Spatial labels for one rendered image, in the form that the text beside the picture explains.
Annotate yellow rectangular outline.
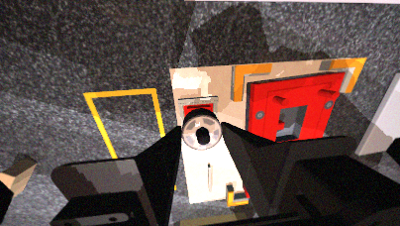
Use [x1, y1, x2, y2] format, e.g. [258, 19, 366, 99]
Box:
[84, 88, 165, 159]

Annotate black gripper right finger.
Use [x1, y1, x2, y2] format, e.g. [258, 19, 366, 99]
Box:
[221, 122, 356, 217]

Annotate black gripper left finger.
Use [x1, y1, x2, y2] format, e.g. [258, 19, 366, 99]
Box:
[50, 126, 182, 226]

